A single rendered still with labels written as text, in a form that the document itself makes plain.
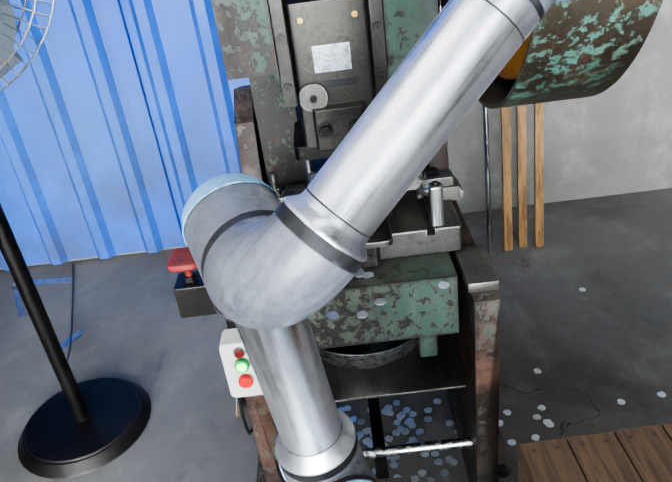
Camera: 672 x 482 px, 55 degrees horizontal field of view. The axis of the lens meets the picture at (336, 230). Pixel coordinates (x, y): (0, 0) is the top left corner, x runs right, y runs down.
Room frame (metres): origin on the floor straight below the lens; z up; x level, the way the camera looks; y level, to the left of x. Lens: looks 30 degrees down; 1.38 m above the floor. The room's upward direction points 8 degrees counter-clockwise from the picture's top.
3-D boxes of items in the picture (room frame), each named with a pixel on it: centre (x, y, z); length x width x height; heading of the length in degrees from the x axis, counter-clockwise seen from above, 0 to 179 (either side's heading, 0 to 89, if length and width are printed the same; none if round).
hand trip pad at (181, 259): (1.08, 0.30, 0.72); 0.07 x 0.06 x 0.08; 178
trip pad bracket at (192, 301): (1.07, 0.28, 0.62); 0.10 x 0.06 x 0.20; 88
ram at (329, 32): (1.25, -0.04, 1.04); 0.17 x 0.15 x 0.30; 178
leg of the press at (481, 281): (1.43, -0.31, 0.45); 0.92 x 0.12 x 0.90; 178
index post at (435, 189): (1.16, -0.21, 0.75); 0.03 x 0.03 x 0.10; 88
